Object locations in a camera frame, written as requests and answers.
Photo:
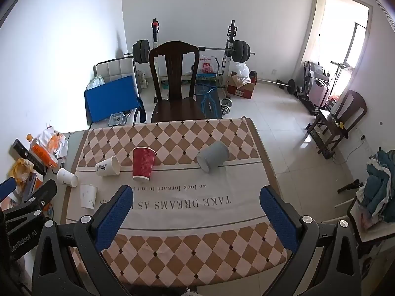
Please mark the white padded chair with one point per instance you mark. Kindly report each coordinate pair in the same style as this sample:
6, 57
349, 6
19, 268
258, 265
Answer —
114, 67

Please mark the cardboard box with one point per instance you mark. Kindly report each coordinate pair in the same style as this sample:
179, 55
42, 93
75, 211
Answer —
242, 91

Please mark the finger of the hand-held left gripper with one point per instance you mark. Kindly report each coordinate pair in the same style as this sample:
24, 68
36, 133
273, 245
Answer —
43, 192
6, 188

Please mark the black handheld tool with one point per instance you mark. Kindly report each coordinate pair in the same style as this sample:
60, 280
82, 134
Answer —
350, 186

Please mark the orange drink bottle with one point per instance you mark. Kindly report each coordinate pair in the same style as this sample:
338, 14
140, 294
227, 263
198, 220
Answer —
40, 153

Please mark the white paper cup faint sketch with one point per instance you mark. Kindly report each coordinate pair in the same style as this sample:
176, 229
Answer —
88, 195

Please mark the white paper cup dark print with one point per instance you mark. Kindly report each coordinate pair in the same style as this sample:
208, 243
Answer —
108, 166

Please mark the folded metal exercise frame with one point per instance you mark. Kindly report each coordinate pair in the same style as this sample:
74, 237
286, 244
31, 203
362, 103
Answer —
307, 77

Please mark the plain white paper cup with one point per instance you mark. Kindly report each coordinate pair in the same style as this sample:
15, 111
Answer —
66, 177

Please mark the checkered printed tablecloth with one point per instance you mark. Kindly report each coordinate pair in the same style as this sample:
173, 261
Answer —
191, 237

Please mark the barbell with black plates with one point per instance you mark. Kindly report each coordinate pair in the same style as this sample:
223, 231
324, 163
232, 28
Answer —
240, 51

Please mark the long black box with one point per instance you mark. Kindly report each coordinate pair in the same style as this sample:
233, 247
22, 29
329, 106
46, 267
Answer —
27, 157

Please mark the red and white plastic bag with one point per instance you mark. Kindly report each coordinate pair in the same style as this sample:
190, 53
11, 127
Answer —
206, 64

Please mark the white stick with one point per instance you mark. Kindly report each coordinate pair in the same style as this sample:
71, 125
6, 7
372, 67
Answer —
343, 202

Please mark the weight bench rack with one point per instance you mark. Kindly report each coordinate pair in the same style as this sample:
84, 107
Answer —
231, 38

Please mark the small barbell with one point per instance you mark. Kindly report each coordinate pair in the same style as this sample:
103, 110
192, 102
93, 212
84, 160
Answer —
290, 84

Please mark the red ribbed paper cup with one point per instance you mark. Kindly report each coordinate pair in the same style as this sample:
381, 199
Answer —
143, 163

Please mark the brown wooden chair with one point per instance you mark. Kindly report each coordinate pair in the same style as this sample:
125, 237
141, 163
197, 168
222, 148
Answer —
355, 104

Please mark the clear plastic bag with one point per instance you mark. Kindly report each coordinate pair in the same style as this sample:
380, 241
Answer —
97, 82

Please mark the blue exercise board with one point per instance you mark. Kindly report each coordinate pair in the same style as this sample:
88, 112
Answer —
210, 104

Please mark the dark wooden chair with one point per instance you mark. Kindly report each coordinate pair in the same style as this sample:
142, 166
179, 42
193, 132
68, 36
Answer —
177, 108

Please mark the crumpled white wrapper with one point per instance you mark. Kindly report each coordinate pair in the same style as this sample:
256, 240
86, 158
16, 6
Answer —
57, 146

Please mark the grey cup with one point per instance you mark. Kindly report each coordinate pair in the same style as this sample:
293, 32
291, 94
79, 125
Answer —
213, 157

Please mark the chrome dumbbell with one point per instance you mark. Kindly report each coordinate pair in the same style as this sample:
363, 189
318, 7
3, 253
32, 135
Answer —
226, 110
226, 101

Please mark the blue flat box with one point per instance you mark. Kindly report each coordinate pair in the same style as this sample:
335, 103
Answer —
206, 77

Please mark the pile of teal clothes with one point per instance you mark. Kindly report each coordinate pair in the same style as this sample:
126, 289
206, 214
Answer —
381, 178

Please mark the yellow snack packet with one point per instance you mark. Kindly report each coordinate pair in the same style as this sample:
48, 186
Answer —
21, 169

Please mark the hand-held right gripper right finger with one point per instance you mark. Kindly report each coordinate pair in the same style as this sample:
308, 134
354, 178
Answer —
278, 219

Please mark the pink case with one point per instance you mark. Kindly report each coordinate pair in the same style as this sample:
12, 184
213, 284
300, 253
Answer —
319, 94

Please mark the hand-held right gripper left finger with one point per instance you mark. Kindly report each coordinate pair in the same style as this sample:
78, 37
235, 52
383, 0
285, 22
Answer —
113, 219

